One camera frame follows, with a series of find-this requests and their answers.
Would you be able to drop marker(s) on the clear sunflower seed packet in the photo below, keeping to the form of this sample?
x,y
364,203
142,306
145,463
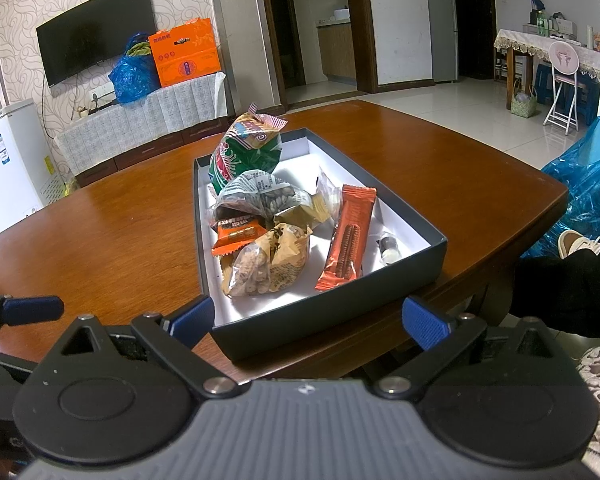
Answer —
x,y
260,195

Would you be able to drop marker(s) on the small brown orange snack packet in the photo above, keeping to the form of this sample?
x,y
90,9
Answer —
x,y
237,237

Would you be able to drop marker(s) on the white lace cabinet cloth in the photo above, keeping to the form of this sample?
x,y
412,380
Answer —
x,y
140,120

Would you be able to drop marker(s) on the blue mesh plastic bag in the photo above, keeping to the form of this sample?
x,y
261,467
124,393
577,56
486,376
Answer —
x,y
132,77

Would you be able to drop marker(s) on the blue plastic stools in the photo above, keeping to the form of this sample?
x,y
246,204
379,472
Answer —
x,y
587,97

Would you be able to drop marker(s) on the yellow plastic bag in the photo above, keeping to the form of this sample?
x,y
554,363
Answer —
x,y
69,186

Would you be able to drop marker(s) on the person's beige shoe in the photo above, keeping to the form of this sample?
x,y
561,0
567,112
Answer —
x,y
580,244

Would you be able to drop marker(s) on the white wall power outlet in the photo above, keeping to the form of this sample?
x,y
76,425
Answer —
x,y
101,95

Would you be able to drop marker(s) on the orange gift box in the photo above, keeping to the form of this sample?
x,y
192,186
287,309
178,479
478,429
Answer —
x,y
185,55

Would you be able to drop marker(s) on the silver refrigerator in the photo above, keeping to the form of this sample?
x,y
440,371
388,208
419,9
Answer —
x,y
442,25

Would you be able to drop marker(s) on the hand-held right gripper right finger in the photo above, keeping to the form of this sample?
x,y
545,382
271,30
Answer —
x,y
426,326

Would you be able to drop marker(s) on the tan peanut packet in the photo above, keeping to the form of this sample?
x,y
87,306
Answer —
x,y
275,260

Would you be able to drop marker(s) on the white chest freezer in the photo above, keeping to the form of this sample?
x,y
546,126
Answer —
x,y
10,175

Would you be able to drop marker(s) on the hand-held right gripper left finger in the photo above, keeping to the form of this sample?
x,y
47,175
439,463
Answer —
x,y
192,319

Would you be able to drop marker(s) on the black wall television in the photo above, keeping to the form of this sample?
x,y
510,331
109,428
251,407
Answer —
x,y
95,32

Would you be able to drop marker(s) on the person's black trouser leg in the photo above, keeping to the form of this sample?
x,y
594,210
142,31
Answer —
x,y
565,290

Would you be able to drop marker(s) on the olive yellow snack packet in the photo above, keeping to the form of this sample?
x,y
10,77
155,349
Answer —
x,y
302,215

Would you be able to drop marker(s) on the orange biscuit stick packet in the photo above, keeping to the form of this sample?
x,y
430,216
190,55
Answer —
x,y
347,240

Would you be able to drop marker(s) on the large blue plastic bag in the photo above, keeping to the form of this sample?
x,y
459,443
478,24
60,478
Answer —
x,y
587,185

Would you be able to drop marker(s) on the green shrimp chips bag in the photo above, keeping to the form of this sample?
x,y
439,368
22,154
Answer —
x,y
245,152

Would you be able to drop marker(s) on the green woven basket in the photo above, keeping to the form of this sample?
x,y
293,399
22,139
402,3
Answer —
x,y
524,105

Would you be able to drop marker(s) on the wooden kitchen counter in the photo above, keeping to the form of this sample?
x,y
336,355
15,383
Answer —
x,y
336,50

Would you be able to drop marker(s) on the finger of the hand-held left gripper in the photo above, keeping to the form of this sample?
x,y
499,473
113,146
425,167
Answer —
x,y
32,310
5,365

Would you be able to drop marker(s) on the small tube with black label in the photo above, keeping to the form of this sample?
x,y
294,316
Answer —
x,y
387,250

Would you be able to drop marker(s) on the dark grey cardboard box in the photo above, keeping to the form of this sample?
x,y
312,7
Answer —
x,y
410,260

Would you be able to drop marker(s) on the green plastic bottle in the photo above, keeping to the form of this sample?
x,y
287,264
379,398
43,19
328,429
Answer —
x,y
542,24

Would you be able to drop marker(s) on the pink white folding chair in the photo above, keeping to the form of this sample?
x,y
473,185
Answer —
x,y
562,60

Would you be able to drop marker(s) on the clear pink print packet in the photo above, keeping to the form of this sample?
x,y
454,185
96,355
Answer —
x,y
330,197

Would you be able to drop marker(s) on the side table with lace cloth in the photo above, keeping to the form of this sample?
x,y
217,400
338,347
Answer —
x,y
525,42

